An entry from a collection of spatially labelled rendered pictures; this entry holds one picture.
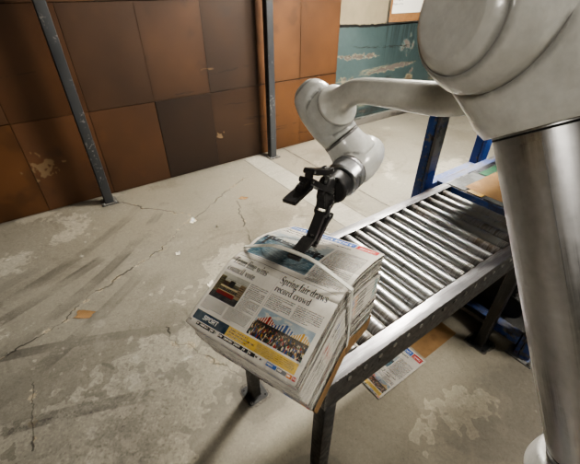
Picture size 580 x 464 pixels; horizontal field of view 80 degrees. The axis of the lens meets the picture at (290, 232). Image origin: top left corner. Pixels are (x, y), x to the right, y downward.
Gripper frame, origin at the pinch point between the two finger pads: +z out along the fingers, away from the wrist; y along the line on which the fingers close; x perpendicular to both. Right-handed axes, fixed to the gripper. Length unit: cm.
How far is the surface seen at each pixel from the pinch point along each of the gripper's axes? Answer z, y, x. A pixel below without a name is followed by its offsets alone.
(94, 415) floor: 40, 124, 98
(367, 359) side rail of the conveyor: -11, 51, -16
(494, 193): -141, 62, -33
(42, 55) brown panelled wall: -94, 2, 291
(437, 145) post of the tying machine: -149, 45, 2
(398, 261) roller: -60, 55, -8
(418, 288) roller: -49, 54, -19
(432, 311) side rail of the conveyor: -40, 54, -27
